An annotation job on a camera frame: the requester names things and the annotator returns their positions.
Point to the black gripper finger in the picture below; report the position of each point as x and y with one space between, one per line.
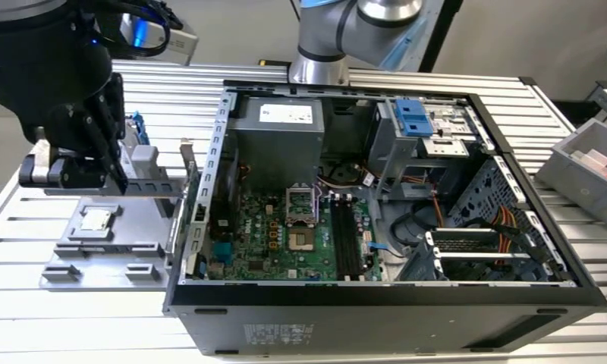
103 125
77 170

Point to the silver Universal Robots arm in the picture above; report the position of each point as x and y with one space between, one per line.
329 38

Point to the black RAM slot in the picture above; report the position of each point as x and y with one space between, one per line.
338 237
350 237
344 237
356 237

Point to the hard disk in blue carrier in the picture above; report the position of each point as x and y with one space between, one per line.
141 129

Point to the silver CPU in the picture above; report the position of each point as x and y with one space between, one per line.
97 220

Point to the grey parts rack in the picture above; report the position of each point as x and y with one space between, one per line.
131 227

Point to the black expansion slot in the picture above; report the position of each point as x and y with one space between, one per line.
222 227

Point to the grey power supply unit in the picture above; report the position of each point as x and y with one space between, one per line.
278 151

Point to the small yellow black plug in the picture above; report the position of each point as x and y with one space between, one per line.
265 62

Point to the teal expansion slot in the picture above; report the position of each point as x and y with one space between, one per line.
223 254

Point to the CPU socket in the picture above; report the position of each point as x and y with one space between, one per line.
301 239

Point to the black round cooler fan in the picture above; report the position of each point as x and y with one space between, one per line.
345 174

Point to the green motherboard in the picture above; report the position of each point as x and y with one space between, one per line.
309 265

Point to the metal optical drive cage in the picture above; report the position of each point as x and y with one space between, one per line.
400 163

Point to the blue plastic drive latch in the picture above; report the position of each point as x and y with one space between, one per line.
413 117

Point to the open black PC case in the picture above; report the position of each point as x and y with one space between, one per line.
385 326

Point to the metal disk bay cage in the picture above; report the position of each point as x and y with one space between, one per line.
481 256

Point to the grey plastic bin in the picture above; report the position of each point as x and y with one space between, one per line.
577 189

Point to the white box in bin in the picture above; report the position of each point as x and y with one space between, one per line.
592 159

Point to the graphics card with metal bracket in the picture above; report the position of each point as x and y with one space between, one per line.
193 212

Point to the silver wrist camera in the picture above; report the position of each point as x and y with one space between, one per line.
179 43

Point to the black upright post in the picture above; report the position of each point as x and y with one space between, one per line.
442 38

